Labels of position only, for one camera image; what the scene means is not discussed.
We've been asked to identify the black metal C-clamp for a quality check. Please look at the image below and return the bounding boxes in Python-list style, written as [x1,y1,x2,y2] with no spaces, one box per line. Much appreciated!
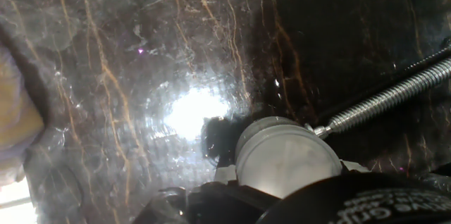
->
[200,37,451,167]

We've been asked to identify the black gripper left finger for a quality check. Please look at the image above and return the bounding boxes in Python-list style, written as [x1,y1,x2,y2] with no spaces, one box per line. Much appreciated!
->
[186,180,281,224]

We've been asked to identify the dark marble pattern mat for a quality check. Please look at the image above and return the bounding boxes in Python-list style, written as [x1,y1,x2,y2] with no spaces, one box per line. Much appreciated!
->
[0,0,451,224]

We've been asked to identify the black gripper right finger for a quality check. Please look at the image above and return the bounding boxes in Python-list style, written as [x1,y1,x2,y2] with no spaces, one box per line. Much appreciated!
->
[257,171,451,224]

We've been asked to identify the plastic bag of sponges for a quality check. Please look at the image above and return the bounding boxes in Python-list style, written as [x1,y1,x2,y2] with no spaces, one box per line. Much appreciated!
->
[0,40,45,186]

